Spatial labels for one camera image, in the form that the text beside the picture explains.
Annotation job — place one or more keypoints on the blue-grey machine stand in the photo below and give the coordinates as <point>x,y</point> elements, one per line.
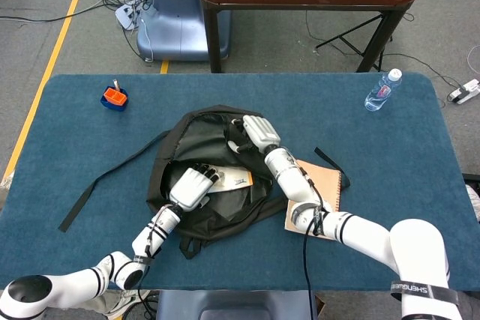
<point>176,27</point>

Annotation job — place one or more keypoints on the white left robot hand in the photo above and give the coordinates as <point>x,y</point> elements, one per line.
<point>189,189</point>

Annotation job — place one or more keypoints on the clear plastic water bottle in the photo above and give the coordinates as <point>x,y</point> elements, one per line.
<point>378,97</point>

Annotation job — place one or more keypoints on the orange plastic divided box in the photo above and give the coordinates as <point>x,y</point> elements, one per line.
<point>113,96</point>

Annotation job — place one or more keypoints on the white power strip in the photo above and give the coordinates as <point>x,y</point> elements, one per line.
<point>467,91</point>
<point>125,14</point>

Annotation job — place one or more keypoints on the small white tube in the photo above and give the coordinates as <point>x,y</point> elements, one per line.
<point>116,84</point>

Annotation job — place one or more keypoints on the blue felt table cover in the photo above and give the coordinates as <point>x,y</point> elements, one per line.
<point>262,91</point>

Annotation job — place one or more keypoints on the blue-grey robot torso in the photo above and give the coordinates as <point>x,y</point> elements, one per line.
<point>232,305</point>

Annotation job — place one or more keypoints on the blue plastic holder block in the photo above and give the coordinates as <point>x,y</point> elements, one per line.
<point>120,107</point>

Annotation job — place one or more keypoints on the white sneaker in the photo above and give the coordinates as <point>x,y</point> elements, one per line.
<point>125,303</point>

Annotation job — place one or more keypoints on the kraft cover spiral notebook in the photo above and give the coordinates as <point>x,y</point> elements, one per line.
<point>330,185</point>

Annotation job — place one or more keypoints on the black fabric backpack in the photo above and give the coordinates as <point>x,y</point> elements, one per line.
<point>195,132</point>

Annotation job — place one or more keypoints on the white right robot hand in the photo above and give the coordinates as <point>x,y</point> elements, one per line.
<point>260,130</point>

